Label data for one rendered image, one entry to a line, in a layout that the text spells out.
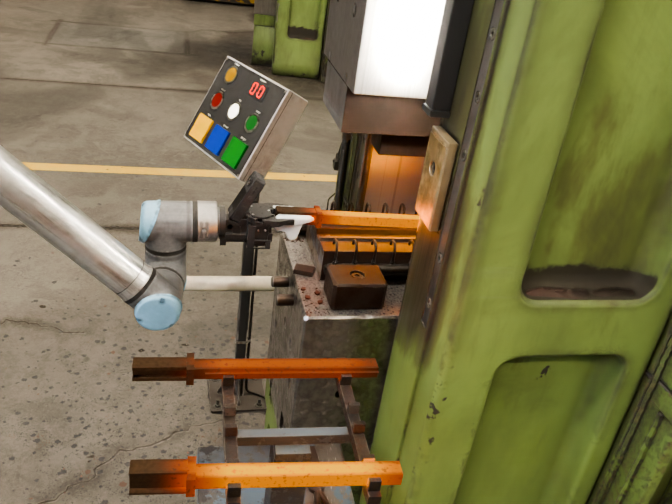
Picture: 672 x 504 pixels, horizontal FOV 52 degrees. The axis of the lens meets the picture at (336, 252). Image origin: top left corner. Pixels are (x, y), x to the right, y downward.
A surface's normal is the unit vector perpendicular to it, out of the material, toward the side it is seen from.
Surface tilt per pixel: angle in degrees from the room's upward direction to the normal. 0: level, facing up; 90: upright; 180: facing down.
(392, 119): 90
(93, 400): 0
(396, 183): 90
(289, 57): 90
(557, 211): 89
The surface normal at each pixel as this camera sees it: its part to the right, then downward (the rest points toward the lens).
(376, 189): 0.20, 0.50
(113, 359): 0.13, -0.87
